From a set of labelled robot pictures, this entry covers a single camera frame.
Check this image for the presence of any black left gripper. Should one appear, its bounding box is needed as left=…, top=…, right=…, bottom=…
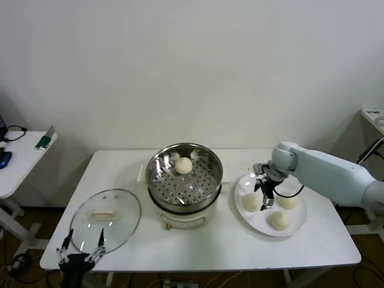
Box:
left=56, top=228, right=106, bottom=288

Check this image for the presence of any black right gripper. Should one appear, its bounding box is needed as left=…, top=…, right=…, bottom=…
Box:
left=254, top=176, right=281, bottom=212

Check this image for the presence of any white steamed baozi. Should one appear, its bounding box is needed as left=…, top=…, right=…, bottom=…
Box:
left=267, top=211, right=293, bottom=232
left=242, top=193, right=261, bottom=212
left=174, top=156, right=193, bottom=175
left=276, top=193, right=299, bottom=210

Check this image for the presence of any round glass pot lid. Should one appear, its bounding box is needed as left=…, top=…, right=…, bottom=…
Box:
left=69, top=188, right=142, bottom=256

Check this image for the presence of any stainless steel steamer basket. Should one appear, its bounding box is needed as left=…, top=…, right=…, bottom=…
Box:
left=145, top=143, right=224, bottom=214

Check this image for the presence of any white round plate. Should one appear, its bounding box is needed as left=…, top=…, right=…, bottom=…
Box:
left=233, top=171, right=308, bottom=238

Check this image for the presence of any white floor power strip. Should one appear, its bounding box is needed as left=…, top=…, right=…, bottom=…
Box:
left=4, top=254, right=31, bottom=274

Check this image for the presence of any white side table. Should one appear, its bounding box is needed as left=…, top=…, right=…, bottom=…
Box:
left=0, top=131, right=58, bottom=250

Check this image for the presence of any grey floor power strip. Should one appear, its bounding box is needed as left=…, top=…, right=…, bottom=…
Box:
left=161, top=278, right=199, bottom=288

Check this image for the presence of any green and silver packet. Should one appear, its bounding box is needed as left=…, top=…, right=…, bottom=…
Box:
left=35, top=125, right=58, bottom=151

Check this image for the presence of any blue computer mouse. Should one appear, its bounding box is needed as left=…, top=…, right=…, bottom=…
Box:
left=0, top=151, right=13, bottom=169

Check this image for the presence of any black power adapter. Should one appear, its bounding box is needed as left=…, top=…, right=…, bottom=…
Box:
left=358, top=139, right=380, bottom=163

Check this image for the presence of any white side desk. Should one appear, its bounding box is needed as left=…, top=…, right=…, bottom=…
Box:
left=341, top=109, right=384, bottom=238

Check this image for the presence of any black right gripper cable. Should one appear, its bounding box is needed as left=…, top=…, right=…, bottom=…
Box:
left=274, top=184, right=306, bottom=199

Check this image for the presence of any black laptop cable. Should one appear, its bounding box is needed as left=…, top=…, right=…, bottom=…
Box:
left=2, top=125, right=28, bottom=142

